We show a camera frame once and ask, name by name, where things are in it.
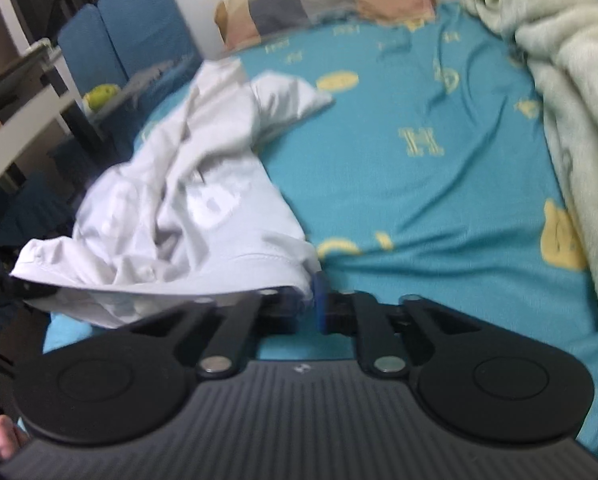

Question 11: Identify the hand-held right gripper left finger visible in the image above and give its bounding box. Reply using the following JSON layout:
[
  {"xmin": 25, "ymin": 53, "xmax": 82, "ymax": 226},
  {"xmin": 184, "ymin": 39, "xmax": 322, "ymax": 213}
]
[{"xmin": 126, "ymin": 287, "xmax": 300, "ymax": 377}]

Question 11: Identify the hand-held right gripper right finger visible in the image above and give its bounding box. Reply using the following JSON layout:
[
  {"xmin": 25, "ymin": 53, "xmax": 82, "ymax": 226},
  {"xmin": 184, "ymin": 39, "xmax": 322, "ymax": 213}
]
[{"xmin": 315, "ymin": 271, "xmax": 482, "ymax": 377}]

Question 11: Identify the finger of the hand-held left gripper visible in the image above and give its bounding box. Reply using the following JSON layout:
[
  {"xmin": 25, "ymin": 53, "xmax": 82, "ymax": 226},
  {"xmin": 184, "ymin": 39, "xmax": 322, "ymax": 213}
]
[{"xmin": 1, "ymin": 276, "xmax": 58, "ymax": 306}]

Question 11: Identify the white shirt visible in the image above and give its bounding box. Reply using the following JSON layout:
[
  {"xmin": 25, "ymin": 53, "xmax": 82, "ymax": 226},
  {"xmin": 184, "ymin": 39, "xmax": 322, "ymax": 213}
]
[{"xmin": 10, "ymin": 57, "xmax": 336, "ymax": 331}]

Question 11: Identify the bed with teal sheet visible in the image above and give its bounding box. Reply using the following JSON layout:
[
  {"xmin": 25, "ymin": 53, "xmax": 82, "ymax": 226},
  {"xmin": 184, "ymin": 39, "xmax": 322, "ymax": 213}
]
[{"xmin": 41, "ymin": 2, "xmax": 598, "ymax": 463}]

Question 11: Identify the dark wooden chair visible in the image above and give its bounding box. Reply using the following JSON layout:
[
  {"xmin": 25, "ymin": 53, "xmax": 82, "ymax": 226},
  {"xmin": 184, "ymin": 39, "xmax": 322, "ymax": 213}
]
[{"xmin": 0, "ymin": 40, "xmax": 117, "ymax": 201}]

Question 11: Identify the yellow-green plush toy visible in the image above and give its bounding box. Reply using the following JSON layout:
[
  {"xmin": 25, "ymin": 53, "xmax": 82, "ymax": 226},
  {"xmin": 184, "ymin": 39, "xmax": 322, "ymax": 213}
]
[{"xmin": 83, "ymin": 85, "xmax": 120, "ymax": 112}]

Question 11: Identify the blue covered chair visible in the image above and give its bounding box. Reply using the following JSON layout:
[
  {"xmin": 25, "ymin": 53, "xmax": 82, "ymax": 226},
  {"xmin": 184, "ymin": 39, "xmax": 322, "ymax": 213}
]
[
  {"xmin": 98, "ymin": 0, "xmax": 204, "ymax": 126},
  {"xmin": 57, "ymin": 4, "xmax": 130, "ymax": 107}
]

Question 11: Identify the checked pillow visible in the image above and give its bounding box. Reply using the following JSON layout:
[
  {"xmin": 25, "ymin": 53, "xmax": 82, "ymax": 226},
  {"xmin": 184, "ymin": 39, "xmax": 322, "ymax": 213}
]
[{"xmin": 219, "ymin": 0, "xmax": 437, "ymax": 51}]

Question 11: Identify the pale green fleece blanket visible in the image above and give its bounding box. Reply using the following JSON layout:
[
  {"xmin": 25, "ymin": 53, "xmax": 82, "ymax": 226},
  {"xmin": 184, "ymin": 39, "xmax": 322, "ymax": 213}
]
[{"xmin": 464, "ymin": 0, "xmax": 598, "ymax": 376}]

